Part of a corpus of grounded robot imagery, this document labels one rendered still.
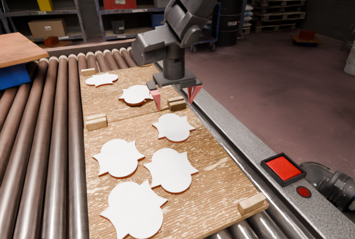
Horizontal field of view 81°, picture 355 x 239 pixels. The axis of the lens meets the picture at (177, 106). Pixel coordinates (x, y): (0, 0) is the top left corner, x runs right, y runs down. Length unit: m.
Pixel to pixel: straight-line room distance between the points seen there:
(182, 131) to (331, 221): 0.39
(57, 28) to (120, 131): 4.66
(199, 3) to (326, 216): 0.50
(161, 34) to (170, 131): 0.28
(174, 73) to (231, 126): 0.29
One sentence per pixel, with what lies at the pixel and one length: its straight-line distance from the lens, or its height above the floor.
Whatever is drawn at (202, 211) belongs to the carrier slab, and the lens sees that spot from 0.47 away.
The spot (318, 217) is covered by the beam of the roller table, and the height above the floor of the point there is 0.92.
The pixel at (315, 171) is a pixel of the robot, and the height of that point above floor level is 0.24.
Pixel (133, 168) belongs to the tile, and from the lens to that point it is 0.53.
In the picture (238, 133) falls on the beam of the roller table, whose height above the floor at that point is 0.91.
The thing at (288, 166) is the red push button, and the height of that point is 0.93.
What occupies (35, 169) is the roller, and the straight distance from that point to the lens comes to 0.66.
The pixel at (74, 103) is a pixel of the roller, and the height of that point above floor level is 0.92.
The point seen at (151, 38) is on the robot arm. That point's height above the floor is 1.22.
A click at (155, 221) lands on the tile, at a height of 0.95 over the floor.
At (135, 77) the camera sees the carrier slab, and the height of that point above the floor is 0.94.
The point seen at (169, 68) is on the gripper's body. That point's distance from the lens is 0.52.
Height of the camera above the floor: 1.35
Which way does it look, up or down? 33 degrees down
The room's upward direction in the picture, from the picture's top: straight up
